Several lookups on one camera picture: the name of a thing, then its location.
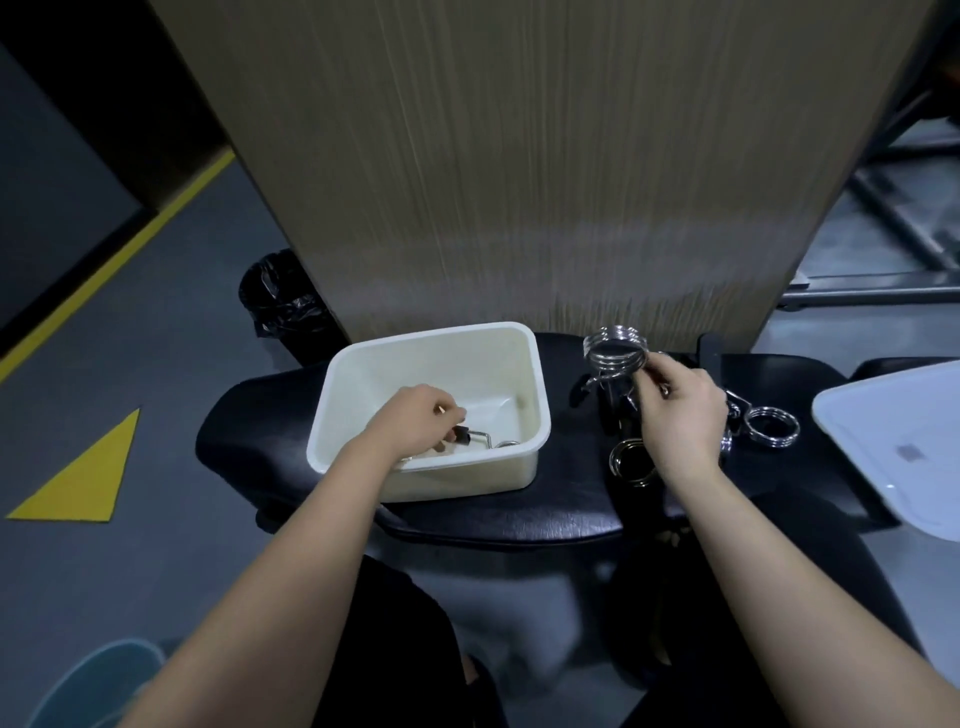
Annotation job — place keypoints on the person's left hand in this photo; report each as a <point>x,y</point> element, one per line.
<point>411,421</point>

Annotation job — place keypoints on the person's right hand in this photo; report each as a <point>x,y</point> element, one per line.
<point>681,420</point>

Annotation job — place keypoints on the person's right fingers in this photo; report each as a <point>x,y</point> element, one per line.
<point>654,373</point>

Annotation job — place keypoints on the person's left fingers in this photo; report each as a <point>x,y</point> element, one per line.
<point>448,414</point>

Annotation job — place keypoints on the metal spring collar black grips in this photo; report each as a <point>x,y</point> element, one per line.
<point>472,435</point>

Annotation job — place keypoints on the large metal spring collar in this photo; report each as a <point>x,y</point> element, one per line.
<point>615,349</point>

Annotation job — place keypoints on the person's right forearm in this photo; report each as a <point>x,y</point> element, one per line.
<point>780,592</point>

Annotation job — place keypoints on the person's left forearm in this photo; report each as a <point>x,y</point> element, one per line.
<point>300,592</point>

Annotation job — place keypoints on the cream plastic tub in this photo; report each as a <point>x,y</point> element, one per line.
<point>450,375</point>

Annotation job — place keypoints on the black padded bench seat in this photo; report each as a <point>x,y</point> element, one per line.
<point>525,510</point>

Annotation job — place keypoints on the black trousers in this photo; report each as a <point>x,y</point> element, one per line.
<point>787,517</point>

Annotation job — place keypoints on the black trash bag bin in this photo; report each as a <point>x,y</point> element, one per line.
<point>281,300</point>

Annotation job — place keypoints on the white plastic tray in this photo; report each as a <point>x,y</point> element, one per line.
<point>900,435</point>

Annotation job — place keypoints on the black upright post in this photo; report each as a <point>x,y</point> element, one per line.
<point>710,356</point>

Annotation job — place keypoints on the grey metal rack frame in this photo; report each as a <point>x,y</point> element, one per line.
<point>900,225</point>

